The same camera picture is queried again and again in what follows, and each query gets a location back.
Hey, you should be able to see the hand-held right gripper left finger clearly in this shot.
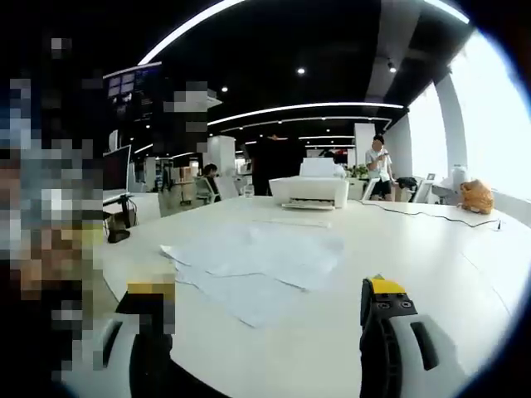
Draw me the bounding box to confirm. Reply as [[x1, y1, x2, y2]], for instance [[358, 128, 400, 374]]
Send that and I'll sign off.
[[99, 283, 175, 398]]

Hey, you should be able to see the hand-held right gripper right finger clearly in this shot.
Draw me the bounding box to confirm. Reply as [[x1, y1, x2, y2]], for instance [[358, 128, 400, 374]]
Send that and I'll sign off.
[[358, 275, 472, 398]]

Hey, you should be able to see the white table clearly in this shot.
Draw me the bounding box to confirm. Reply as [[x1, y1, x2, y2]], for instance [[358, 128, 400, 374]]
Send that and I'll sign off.
[[101, 194, 531, 398]]

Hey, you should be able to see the white printer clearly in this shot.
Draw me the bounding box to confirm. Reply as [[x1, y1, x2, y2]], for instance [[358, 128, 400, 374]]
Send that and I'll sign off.
[[268, 157, 350, 211]]

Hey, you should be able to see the black laptop stand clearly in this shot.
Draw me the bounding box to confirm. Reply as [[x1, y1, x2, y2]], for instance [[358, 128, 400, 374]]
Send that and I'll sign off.
[[103, 194, 138, 230]]

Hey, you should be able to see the orange bag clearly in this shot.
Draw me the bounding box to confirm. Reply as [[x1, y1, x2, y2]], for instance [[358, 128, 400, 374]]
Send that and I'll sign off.
[[455, 178, 495, 216]]

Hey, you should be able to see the white office chair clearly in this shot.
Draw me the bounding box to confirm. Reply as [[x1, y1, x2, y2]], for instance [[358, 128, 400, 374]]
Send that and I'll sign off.
[[194, 177, 221, 204]]

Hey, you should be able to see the white laptop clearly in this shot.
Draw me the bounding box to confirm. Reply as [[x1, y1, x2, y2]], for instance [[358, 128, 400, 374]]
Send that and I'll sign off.
[[103, 144, 132, 204]]

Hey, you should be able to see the hanging dark display screen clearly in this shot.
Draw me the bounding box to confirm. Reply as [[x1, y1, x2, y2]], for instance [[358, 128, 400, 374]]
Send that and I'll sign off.
[[103, 61, 163, 122]]

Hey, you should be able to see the long ceiling light strip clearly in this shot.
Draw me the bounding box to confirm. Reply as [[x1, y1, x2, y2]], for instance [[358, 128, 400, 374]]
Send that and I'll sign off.
[[136, 0, 250, 66]]

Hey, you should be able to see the black cable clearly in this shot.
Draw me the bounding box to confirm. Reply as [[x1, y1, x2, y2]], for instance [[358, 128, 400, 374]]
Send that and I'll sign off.
[[359, 200, 504, 233]]

